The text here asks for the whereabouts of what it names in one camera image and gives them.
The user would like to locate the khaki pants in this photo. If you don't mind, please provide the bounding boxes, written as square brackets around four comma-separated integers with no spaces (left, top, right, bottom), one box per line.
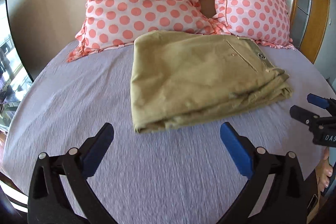
[130,31,292,133]

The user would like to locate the person's right hand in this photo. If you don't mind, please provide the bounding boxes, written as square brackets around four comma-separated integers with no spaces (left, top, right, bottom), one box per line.
[315,148,333,192]

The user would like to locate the lavender bed sheet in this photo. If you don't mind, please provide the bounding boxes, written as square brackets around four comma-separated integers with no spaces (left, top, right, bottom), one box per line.
[3,42,335,223]

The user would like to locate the small polka dot pillow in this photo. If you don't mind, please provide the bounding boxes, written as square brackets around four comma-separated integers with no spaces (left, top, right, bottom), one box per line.
[210,0,294,49]

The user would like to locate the black television screen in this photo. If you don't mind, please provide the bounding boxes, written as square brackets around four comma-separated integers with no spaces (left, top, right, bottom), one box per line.
[0,0,33,134]

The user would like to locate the wooden door frame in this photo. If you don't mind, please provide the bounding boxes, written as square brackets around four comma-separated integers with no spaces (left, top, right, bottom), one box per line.
[257,0,331,64]

